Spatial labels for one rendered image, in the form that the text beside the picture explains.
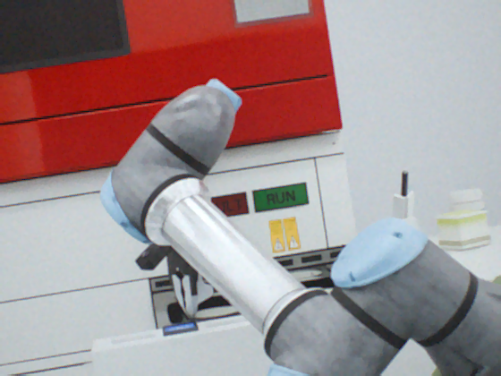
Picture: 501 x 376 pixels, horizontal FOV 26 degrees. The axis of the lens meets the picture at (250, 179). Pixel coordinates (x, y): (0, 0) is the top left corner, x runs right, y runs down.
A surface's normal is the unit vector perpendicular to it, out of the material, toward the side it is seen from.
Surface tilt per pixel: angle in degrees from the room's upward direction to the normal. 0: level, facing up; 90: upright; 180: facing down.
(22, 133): 90
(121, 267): 90
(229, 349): 90
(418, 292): 98
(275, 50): 90
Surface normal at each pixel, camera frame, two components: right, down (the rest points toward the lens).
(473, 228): 0.44, -0.02
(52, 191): 0.11, 0.04
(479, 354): -0.26, 0.18
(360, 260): -0.69, -0.69
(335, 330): -0.44, -0.29
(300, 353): -0.62, -0.31
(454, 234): -0.89, 0.16
